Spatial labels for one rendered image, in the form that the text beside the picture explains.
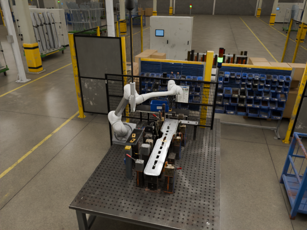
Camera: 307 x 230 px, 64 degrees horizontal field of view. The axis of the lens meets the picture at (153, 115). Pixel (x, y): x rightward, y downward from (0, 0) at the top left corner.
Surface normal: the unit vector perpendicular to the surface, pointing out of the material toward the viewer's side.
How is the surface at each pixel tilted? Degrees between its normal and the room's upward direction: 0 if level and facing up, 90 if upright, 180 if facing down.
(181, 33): 90
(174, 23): 90
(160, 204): 0
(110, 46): 89
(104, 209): 0
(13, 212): 0
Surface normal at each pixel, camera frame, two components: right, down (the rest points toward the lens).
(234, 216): 0.00, -0.90
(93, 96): -0.26, 0.44
